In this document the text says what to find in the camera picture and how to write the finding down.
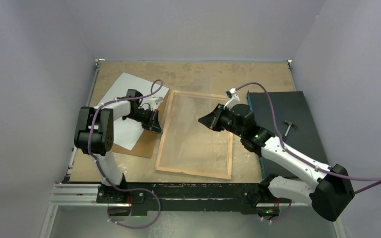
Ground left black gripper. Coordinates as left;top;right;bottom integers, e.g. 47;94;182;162
125;108;163;134

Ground printed photo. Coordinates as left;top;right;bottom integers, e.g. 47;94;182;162
97;73;160;150

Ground purple cable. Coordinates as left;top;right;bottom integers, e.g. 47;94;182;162
87;79;164;230
236;82;381;224

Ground wooden picture frame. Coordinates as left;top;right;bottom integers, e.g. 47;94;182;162
154;89;235;180

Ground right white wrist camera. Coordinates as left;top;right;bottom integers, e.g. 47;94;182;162
224;88;241;110

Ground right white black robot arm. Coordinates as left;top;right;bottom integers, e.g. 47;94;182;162
198;104;355;222

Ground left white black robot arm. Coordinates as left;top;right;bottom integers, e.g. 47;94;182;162
73;89;163;203

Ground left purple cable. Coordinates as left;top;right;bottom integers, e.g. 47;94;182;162
87;79;164;230

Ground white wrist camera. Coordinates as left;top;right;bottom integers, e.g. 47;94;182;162
224;88;241;110
148;97;163;109

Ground aluminium frame rails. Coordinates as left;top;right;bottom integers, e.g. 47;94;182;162
41;60;346;238

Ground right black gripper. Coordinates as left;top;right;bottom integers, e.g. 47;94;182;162
198;104;245;138

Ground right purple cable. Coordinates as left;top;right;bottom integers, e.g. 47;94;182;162
236;82;381;224

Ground brown backing board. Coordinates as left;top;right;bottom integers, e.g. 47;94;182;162
108;100;166;158

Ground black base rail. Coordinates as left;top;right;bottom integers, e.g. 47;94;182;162
96;182;289;216

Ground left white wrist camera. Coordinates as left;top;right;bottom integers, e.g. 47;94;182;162
148;97;163;109

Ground small hammer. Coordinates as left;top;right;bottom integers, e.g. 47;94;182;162
284;120;298;137

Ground dark blue book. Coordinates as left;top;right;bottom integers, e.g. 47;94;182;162
247;91;328;164

